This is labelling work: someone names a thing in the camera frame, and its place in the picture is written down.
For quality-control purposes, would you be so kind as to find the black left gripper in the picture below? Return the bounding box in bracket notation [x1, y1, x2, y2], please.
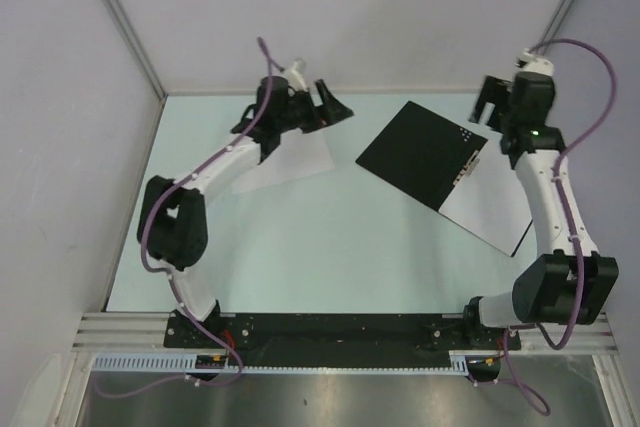
[276, 81, 352, 135]

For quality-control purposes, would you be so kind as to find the white paper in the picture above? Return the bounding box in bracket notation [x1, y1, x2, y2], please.
[232, 130, 334, 194]
[438, 140, 531, 257]

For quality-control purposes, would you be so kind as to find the red and black file folder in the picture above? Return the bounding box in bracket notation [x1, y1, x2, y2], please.
[356, 101, 499, 214]

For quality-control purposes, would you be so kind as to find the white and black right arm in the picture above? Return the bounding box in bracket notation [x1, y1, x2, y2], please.
[461, 72, 619, 350]

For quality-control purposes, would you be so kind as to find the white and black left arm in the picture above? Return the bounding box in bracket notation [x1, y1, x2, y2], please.
[137, 76, 354, 347]

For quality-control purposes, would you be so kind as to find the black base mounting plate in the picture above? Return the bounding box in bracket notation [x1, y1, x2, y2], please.
[163, 312, 522, 369]

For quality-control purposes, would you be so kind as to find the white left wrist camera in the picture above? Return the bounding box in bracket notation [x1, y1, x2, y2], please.
[282, 58, 309, 91]

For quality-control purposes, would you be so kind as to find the aluminium front frame rail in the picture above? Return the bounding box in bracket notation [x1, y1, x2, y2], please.
[72, 312, 618, 356]

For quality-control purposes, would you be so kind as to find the aluminium left corner post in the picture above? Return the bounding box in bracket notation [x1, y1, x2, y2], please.
[101, 0, 168, 104]

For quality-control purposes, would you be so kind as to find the light blue slotted cable duct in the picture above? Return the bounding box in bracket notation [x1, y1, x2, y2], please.
[93, 353, 468, 376]

